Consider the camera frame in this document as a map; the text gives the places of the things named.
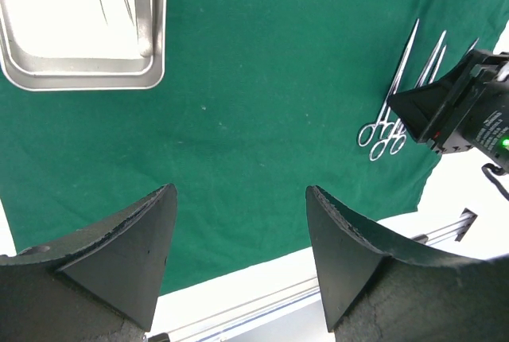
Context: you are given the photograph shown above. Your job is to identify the black thin cable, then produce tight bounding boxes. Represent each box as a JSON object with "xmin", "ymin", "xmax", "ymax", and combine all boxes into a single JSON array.
[{"xmin": 480, "ymin": 162, "xmax": 509, "ymax": 202}]

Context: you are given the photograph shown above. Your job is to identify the front aluminium rail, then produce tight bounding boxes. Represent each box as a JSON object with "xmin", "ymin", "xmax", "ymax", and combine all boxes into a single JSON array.
[{"xmin": 150, "ymin": 207, "xmax": 478, "ymax": 342}]

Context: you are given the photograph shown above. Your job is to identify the silver curved hemostat forceps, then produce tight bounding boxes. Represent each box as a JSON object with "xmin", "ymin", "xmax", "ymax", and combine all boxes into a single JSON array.
[{"xmin": 368, "ymin": 30, "xmax": 448, "ymax": 161}]

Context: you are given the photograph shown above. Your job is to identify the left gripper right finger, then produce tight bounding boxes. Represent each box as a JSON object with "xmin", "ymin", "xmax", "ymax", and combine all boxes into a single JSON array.
[{"xmin": 305, "ymin": 186, "xmax": 508, "ymax": 341}]

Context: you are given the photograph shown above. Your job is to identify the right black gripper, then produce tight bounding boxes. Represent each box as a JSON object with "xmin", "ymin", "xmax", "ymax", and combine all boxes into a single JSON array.
[{"xmin": 388, "ymin": 49, "xmax": 508, "ymax": 169}]

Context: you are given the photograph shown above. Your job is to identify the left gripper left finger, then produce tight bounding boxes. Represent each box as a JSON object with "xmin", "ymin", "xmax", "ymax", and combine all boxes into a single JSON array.
[{"xmin": 1, "ymin": 185, "xmax": 177, "ymax": 341}]

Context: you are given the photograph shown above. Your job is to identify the green surgical cloth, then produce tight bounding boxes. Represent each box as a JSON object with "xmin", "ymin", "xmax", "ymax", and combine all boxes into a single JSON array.
[{"xmin": 1, "ymin": 0, "xmax": 508, "ymax": 293}]

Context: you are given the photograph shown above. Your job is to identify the silver surgical scissors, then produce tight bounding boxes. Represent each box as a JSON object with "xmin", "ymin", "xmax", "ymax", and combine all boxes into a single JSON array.
[{"xmin": 464, "ymin": 37, "xmax": 480, "ymax": 56}]

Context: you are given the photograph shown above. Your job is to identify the silver metal instrument tray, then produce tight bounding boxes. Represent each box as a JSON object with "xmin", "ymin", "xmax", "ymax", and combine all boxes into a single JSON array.
[{"xmin": 1, "ymin": 0, "xmax": 166, "ymax": 91}]

